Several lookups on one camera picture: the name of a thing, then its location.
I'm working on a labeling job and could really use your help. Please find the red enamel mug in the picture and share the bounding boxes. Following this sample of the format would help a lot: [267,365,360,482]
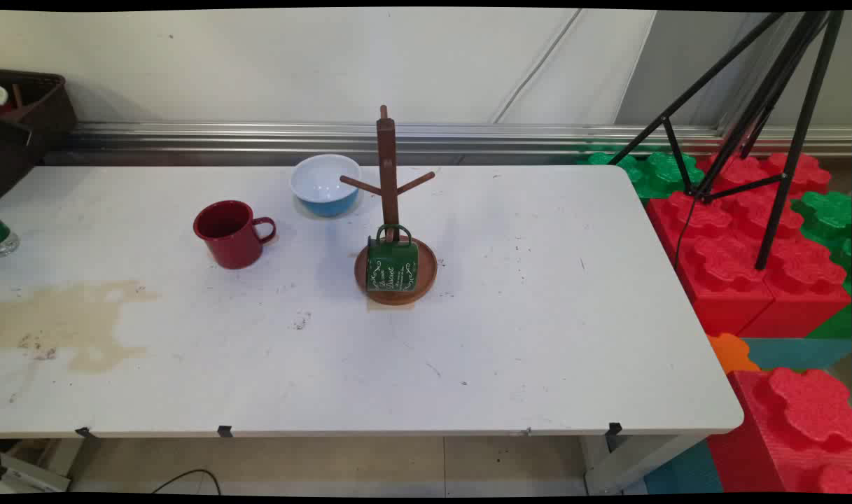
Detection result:
[193,200,277,270]

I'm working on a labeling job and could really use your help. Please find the black floor cable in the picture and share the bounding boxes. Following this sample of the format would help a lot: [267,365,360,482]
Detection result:
[151,469,222,495]

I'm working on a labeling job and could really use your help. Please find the white and blue bowl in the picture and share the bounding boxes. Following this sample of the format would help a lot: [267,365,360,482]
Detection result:
[290,154,363,218]

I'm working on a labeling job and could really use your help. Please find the white metal base bracket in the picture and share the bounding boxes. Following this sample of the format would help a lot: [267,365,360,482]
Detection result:
[0,451,71,492]

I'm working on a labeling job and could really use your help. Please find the white table leg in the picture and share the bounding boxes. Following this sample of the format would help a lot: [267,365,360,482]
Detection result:
[583,434,706,495]

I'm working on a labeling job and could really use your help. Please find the orange foam piece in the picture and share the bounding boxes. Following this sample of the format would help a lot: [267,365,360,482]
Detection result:
[707,332,761,375]

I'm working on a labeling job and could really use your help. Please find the brown wooden mug tree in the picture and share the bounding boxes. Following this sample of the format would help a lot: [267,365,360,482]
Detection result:
[340,105,439,307]

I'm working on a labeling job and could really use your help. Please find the thin black tripod cable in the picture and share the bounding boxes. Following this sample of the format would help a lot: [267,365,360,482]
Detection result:
[673,196,699,272]

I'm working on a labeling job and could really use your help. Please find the green printed mug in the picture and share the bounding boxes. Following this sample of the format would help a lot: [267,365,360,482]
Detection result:
[365,224,420,293]

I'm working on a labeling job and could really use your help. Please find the brown wicker basket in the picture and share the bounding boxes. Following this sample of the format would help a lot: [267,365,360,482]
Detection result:
[0,69,78,197]

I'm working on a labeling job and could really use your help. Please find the large red foam block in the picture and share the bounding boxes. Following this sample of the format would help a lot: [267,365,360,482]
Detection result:
[646,189,852,338]

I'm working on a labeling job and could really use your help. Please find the small red foam block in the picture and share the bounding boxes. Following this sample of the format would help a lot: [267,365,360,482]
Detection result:
[699,150,832,200]

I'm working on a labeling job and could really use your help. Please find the black tripod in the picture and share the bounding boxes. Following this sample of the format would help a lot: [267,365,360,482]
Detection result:
[608,10,846,271]

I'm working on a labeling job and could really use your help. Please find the teal foam mat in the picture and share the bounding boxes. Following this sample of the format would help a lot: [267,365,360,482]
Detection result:
[741,337,852,372]
[643,441,724,494]

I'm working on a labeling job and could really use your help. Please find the green foam block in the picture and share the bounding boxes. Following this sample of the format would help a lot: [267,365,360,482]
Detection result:
[576,143,706,200]
[790,190,852,295]

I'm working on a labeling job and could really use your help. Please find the aluminium wall rail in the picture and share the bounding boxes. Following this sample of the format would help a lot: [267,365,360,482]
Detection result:
[44,121,852,167]

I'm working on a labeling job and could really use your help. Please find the red foam block with flower studs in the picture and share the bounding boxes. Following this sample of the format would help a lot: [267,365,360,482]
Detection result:
[706,367,852,494]

